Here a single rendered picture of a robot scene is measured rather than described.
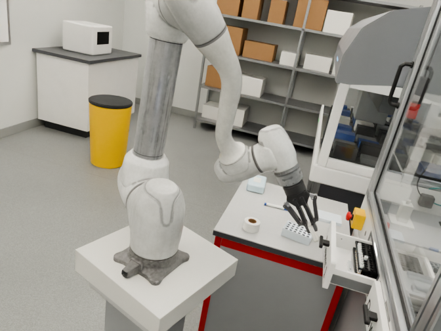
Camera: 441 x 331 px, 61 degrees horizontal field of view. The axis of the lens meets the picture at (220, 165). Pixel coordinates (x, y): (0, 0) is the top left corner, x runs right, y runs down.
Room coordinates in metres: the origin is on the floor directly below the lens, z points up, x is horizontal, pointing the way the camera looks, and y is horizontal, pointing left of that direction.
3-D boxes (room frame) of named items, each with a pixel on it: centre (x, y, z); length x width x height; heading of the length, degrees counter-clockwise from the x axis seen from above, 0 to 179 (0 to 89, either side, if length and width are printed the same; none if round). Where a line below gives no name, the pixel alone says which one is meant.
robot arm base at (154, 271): (0.97, 0.17, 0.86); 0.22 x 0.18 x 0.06; 154
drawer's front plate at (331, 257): (1.15, -0.44, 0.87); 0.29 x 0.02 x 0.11; 168
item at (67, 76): (4.55, 1.76, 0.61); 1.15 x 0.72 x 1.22; 167
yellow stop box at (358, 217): (1.45, -0.63, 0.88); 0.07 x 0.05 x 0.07; 168
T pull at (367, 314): (0.82, -0.48, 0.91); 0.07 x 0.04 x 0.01; 168
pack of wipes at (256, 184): (1.84, -0.21, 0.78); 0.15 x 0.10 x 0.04; 173
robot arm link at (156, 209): (1.00, 0.17, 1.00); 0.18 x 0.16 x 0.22; 28
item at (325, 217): (1.62, -0.56, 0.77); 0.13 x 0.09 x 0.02; 78
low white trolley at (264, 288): (1.59, -0.37, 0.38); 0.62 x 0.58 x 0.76; 168
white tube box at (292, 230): (1.41, -0.38, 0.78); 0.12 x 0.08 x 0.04; 68
